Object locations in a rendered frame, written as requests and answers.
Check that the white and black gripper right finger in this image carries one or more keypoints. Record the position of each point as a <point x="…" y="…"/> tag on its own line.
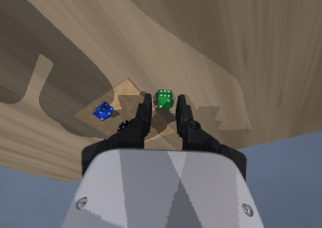
<point x="194" y="138"/>

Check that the black die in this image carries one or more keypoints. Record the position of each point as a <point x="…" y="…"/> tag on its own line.
<point x="123" y="125"/>

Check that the blue die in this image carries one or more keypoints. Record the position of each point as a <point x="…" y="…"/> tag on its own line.
<point x="103" y="111"/>

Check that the tan sandy mat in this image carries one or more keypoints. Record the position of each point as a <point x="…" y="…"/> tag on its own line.
<point x="124" y="98"/>

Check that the green die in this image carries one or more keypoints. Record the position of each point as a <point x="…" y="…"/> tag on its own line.
<point x="164" y="98"/>

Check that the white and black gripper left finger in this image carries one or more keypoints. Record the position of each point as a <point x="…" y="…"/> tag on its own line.
<point x="128" y="137"/>

